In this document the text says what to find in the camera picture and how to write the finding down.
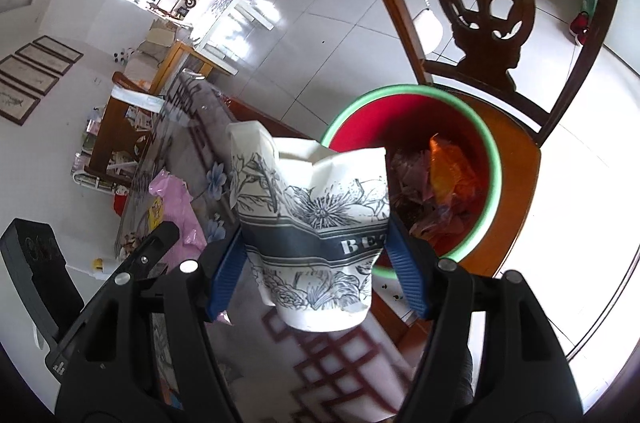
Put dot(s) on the red shoe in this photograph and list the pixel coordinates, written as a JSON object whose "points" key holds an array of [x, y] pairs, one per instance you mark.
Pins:
{"points": [[580, 22], [584, 38]]}

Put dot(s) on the white plastic tag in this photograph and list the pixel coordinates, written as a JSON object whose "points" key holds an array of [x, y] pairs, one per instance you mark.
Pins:
{"points": [[429, 30]]}

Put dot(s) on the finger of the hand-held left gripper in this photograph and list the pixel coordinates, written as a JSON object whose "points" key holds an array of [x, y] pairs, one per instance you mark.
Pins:
{"points": [[155, 243]]}

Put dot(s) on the orange snack packet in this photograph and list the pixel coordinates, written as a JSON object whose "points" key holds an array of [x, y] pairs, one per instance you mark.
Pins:
{"points": [[450, 168]]}

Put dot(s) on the white table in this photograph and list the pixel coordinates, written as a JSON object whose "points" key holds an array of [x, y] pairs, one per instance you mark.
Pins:
{"points": [[235, 13]]}

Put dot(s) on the wooden desk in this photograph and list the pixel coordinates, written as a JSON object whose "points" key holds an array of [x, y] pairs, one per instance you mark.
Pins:
{"points": [[112, 128]]}

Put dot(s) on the red cloth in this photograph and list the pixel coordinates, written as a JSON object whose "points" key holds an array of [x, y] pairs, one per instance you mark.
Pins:
{"points": [[121, 204]]}

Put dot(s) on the glass-topped patterned table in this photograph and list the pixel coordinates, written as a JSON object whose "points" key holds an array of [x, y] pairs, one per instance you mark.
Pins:
{"points": [[320, 363]]}

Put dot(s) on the carved back wooden chair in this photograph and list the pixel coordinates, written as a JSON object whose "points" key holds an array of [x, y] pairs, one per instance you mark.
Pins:
{"points": [[515, 153]]}

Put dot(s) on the cardboard box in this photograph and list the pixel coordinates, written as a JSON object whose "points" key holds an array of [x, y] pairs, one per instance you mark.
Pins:
{"points": [[162, 34]]}

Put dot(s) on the red basin with green rim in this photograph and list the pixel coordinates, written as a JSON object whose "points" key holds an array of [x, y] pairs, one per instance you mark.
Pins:
{"points": [[380, 123]]}

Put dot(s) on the floral white paper cup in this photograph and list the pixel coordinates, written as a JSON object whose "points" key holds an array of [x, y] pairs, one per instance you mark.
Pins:
{"points": [[310, 228]]}

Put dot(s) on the pink plastic packet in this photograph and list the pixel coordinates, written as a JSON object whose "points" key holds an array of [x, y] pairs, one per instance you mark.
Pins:
{"points": [[410, 183]]}

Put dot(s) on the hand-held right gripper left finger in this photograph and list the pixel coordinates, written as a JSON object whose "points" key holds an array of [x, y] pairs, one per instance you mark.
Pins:
{"points": [[227, 275]]}

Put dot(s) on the pink plastic bag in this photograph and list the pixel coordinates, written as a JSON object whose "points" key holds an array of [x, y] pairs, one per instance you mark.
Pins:
{"points": [[175, 203]]}

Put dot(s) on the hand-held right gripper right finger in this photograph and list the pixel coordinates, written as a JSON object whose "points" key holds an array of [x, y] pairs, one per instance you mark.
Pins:
{"points": [[407, 275]]}

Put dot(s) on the dark framed wall picture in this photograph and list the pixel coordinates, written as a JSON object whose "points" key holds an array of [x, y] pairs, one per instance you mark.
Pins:
{"points": [[27, 74], [42, 59], [15, 100], [60, 48]]}

